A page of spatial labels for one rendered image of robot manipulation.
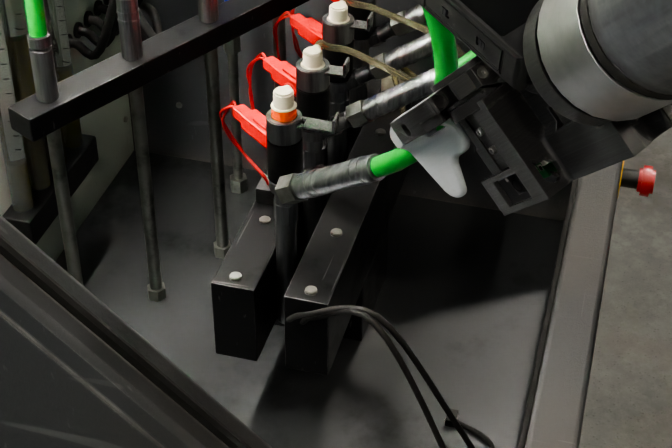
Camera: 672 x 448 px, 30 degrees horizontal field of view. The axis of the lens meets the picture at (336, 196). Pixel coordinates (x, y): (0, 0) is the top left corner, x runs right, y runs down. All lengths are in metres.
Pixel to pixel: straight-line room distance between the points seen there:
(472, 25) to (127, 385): 0.26
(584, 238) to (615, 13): 0.63
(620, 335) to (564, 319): 1.43
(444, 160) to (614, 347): 1.75
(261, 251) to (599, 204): 0.33
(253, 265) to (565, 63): 0.52
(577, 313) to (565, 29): 0.53
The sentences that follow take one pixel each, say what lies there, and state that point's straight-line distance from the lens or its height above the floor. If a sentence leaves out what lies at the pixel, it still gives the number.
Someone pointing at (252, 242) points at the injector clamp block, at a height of 0.98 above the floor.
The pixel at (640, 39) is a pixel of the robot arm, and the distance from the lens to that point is 0.52.
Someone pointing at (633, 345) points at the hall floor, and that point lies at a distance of 2.46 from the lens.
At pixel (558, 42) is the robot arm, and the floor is 1.37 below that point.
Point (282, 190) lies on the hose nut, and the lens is 0.87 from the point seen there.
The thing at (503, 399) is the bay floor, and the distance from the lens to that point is 1.15.
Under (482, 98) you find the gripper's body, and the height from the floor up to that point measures 1.30.
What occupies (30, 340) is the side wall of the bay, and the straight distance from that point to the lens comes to 0.68.
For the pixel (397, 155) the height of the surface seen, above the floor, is 1.20.
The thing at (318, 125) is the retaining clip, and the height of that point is 1.12.
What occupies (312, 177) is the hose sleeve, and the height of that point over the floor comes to 1.15.
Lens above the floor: 1.64
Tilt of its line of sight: 37 degrees down
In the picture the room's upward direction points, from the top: 1 degrees clockwise
